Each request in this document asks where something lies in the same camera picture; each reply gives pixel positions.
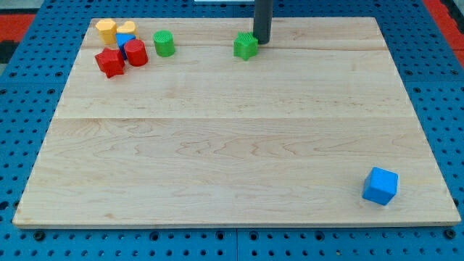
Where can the green star block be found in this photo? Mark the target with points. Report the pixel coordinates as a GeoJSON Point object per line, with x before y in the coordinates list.
{"type": "Point", "coordinates": [245, 45]}

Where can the red star block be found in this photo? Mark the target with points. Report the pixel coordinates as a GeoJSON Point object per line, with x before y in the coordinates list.
{"type": "Point", "coordinates": [110, 62]}

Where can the blue cube block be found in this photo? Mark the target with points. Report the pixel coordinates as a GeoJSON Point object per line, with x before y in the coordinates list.
{"type": "Point", "coordinates": [380, 186]}

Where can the light wooden board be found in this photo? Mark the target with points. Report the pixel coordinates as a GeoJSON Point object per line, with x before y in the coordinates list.
{"type": "Point", "coordinates": [204, 139]}

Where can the green cylinder block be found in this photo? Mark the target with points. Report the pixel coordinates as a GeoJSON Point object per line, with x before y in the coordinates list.
{"type": "Point", "coordinates": [164, 43]}

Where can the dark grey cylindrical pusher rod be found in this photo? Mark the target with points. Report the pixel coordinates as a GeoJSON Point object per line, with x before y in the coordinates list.
{"type": "Point", "coordinates": [262, 20]}

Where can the red cylinder block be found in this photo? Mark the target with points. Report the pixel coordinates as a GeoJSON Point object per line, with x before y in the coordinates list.
{"type": "Point", "coordinates": [136, 52]}

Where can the blue triangle block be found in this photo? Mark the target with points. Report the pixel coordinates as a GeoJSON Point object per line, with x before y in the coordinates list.
{"type": "Point", "coordinates": [122, 39]}

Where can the yellow heart block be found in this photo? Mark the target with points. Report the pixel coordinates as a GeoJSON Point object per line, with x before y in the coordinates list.
{"type": "Point", "coordinates": [128, 27]}

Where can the yellow hexagon block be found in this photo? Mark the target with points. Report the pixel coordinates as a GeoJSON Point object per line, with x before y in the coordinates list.
{"type": "Point", "coordinates": [106, 29]}

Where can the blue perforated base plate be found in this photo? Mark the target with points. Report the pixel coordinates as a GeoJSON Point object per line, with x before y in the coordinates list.
{"type": "Point", "coordinates": [40, 39]}

